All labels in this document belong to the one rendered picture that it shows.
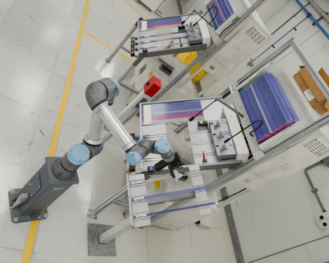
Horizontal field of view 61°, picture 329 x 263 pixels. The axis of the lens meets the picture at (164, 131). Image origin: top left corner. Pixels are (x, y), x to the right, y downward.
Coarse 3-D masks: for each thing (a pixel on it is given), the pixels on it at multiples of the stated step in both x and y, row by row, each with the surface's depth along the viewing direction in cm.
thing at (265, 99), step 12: (252, 84) 210; (264, 84) 201; (276, 84) 196; (240, 96) 214; (252, 96) 205; (264, 96) 196; (276, 96) 188; (252, 108) 200; (264, 108) 192; (276, 108) 184; (288, 108) 180; (252, 120) 196; (264, 120) 188; (276, 120) 180; (288, 120) 173; (264, 132) 184; (276, 132) 178
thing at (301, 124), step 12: (300, 48) 199; (264, 72) 211; (276, 72) 212; (312, 72) 182; (240, 84) 218; (324, 84) 171; (132, 108) 250; (300, 120) 166; (252, 132) 191; (288, 132) 170; (264, 144) 179; (276, 144) 179; (120, 204) 219; (96, 216) 234
